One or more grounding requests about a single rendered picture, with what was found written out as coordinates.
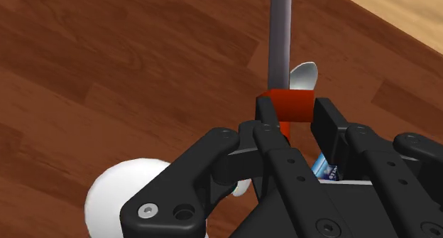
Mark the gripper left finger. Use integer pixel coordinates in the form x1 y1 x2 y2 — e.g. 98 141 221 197
119 96 347 238

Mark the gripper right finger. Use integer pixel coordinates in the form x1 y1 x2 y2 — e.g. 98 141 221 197
310 97 443 238

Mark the red box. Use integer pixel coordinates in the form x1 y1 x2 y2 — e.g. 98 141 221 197
257 88 315 142

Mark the blue printed packet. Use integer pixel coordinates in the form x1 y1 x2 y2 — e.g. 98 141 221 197
311 151 339 181

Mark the white round object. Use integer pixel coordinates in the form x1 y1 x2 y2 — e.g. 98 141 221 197
84 157 251 238

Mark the silver spoon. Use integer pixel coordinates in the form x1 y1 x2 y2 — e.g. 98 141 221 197
288 61 319 92

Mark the grey round pole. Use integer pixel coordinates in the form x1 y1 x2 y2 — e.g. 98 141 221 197
267 0 293 91

